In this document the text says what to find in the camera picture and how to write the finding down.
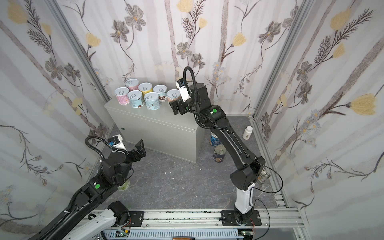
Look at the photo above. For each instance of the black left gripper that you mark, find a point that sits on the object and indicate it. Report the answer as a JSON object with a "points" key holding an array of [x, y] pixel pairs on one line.
{"points": [[135, 151]]}

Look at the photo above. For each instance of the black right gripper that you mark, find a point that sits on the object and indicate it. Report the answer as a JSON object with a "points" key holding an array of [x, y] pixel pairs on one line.
{"points": [[179, 106]]}

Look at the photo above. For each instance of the orange can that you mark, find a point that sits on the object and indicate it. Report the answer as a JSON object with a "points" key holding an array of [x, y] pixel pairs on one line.
{"points": [[173, 95]]}

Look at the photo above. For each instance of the light blue can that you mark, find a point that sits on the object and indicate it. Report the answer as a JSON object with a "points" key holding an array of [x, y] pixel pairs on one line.
{"points": [[161, 91]]}

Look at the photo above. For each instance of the yellow can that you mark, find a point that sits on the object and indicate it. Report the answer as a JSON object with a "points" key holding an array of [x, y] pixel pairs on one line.
{"points": [[145, 88]]}

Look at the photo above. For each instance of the green can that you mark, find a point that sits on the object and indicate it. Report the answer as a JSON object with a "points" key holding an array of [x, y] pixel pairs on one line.
{"points": [[124, 186]]}

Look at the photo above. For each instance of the teal can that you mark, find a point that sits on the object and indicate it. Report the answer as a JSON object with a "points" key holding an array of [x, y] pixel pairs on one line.
{"points": [[136, 99]]}

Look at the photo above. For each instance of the pink can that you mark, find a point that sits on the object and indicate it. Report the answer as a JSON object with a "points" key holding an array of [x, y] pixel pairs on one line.
{"points": [[132, 84], [122, 95]]}

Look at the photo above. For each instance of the blue can silver lid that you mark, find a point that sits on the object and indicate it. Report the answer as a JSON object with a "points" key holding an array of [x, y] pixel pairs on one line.
{"points": [[214, 140]]}

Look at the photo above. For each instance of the dark blue can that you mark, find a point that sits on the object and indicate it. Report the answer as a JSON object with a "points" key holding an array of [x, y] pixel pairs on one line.
{"points": [[219, 153]]}

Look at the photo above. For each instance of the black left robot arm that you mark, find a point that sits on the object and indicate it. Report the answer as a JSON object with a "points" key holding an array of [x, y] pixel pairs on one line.
{"points": [[112, 173]]}

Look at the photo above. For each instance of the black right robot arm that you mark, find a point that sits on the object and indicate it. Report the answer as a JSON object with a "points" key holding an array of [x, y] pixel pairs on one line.
{"points": [[195, 100]]}

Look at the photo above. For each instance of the grey metal cabinet counter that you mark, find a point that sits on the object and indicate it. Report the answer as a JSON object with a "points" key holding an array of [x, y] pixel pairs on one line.
{"points": [[175, 135]]}

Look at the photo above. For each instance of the white plastic bottle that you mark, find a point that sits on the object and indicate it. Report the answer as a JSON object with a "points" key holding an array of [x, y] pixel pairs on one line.
{"points": [[247, 132]]}

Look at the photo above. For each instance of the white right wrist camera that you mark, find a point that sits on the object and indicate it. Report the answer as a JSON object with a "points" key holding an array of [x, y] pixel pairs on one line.
{"points": [[183, 88]]}

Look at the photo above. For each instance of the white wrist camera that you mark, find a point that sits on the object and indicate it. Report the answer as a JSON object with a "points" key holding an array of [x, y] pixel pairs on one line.
{"points": [[183, 88], [116, 143]]}

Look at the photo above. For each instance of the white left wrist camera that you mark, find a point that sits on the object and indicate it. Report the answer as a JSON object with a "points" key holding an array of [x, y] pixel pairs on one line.
{"points": [[116, 143]]}

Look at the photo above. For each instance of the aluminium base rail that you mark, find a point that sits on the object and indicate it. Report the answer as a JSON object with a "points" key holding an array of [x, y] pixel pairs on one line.
{"points": [[270, 224]]}

